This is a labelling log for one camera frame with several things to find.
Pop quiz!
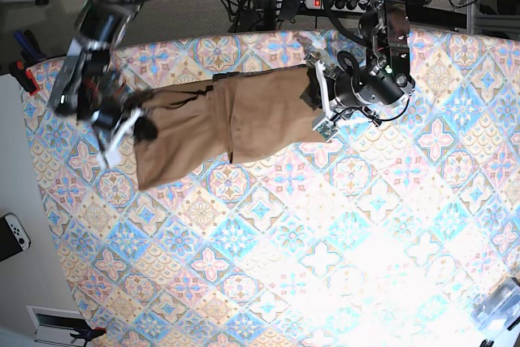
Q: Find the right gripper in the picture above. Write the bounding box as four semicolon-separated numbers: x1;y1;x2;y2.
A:
89;100;158;152

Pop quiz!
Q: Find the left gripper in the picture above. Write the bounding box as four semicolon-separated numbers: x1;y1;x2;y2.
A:
300;52;415;128

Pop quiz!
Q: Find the brown t-shirt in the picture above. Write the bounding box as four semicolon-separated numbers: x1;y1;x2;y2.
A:
134;66;324;190

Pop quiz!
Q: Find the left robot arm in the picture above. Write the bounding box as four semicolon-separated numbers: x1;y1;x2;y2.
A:
305;0;415;140

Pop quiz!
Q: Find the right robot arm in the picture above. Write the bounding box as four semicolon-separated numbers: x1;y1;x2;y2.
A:
48;0;147;167

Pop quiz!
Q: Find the white power strip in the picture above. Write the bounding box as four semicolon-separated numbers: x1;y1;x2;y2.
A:
303;0;369;14

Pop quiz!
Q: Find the red black clamp left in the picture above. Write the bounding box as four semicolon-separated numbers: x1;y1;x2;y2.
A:
8;61;40;96

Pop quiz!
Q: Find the blue black clamp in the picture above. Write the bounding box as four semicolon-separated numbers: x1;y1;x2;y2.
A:
13;29;47;65

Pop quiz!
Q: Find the patterned tablecloth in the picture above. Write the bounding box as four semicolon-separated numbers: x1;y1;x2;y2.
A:
23;30;519;346

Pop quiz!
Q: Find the game console with white controller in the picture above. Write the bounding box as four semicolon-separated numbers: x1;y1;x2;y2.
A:
0;213;31;262

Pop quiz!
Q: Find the black orange clamp bottom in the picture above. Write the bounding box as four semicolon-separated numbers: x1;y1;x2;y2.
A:
70;327;106;345

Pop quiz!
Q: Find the white floor vent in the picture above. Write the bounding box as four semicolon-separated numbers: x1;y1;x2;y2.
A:
26;305;89;346

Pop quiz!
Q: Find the clear plastic box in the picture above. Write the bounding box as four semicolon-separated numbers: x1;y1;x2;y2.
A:
470;277;519;339

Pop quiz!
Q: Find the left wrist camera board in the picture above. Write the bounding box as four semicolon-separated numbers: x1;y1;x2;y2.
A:
312;117;338;142

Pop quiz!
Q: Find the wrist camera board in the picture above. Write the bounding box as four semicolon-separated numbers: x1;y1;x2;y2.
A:
312;117;338;142
97;149;121;169

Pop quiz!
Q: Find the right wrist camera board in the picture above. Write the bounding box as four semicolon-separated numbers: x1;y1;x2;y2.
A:
97;149;121;169

